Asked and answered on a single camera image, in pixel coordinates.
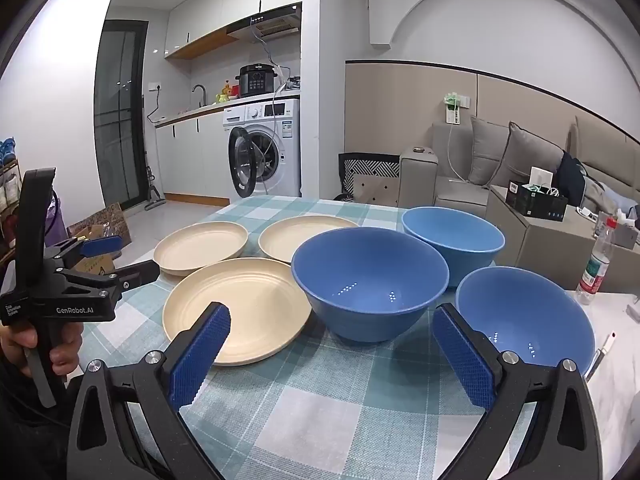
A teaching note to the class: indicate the teal checkered tablecloth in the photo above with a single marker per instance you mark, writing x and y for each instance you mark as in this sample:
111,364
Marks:
310,400

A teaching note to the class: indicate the cardboard box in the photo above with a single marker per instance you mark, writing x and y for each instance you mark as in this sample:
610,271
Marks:
107,220

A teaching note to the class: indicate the tissue box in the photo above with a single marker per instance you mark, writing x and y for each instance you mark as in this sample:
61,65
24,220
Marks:
627,235

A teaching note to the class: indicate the yellow toy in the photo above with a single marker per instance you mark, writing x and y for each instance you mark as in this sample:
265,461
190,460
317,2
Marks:
225,94

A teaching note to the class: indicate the stick vacuum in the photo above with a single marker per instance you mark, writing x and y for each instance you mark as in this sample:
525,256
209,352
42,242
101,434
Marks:
152,185

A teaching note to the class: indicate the plastic water bottle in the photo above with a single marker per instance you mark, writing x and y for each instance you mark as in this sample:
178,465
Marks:
595,270

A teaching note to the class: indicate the white marble table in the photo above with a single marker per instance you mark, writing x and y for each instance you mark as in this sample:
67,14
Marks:
620,385

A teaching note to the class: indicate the black box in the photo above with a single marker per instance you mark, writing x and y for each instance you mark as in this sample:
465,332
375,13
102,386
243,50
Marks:
540,207

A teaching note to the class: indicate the kitchen faucet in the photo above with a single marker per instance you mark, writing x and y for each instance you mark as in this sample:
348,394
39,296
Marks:
203,95

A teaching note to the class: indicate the grey sofa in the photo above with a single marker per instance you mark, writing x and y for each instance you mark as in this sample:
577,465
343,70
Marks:
450,190

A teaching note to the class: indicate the white pen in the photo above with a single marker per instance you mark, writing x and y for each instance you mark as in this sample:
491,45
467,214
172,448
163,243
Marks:
602,352

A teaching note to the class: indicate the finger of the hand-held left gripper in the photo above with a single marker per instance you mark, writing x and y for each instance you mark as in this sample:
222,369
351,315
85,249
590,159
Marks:
102,246
140,272

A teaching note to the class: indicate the black pressure cooker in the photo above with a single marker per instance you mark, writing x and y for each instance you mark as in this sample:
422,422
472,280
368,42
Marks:
255,82

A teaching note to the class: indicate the grey cushion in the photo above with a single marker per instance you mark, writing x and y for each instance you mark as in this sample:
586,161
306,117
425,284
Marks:
487,150
530,155

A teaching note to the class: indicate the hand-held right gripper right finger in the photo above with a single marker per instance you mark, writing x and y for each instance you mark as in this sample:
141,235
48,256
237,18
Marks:
462,360

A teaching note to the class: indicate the person's left hand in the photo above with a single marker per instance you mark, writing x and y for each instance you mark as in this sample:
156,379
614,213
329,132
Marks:
67,355

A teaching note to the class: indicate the grey clothing pile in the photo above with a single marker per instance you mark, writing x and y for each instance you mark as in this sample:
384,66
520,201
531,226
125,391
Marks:
600,195

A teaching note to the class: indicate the small white box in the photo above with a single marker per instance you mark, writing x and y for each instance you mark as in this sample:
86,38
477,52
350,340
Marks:
541,177

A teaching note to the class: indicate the dark navy cushion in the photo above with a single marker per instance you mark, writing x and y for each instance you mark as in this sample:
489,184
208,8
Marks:
570,180

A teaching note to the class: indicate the grey side cabinet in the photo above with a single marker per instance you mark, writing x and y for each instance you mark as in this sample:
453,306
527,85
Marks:
540,245

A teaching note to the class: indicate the white washing machine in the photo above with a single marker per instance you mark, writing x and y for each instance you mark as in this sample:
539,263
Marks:
280,130

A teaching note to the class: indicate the range hood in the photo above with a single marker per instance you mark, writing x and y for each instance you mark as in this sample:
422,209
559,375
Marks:
270,25

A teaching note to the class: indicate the beige plate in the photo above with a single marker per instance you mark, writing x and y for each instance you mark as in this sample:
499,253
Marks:
300,240
200,247
260,305

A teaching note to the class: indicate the blue bowl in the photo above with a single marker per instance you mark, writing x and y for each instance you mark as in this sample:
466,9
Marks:
370,270
520,305
450,235

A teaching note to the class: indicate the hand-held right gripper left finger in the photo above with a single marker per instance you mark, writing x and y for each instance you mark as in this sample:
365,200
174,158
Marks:
200,355

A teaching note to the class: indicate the white lower cabinets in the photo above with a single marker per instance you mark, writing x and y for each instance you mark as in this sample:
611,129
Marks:
190,160

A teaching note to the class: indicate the white upper cabinets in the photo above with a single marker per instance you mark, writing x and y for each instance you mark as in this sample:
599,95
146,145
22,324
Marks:
215,10

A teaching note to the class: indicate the black glass door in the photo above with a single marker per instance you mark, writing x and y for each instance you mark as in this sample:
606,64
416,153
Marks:
120,110

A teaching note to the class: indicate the green wall ornament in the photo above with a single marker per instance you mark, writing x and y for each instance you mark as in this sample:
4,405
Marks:
456,99

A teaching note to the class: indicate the white cabinets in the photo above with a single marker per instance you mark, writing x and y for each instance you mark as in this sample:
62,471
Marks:
215,10
190,160

